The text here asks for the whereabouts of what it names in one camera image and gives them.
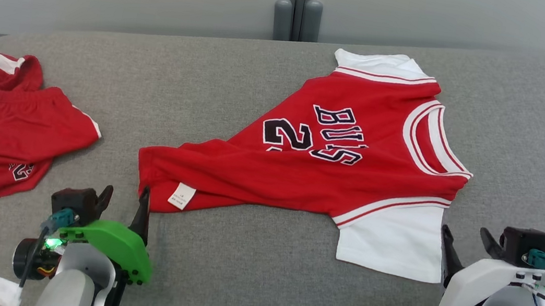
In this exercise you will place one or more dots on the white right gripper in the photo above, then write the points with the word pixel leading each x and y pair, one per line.
pixel 476 285

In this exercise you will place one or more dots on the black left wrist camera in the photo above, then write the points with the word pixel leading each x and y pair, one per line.
pixel 74 200

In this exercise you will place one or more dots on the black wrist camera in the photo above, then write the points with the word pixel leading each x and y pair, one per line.
pixel 521 243
pixel 74 200

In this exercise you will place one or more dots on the red shorts with white stripe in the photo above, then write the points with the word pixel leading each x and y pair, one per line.
pixel 7 128

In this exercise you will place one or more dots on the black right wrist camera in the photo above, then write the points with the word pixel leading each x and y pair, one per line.
pixel 521 243

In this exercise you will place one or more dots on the red jersey with white sleeves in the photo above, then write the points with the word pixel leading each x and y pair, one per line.
pixel 275 174

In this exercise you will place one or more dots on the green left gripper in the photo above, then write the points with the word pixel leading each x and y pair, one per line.
pixel 118 246

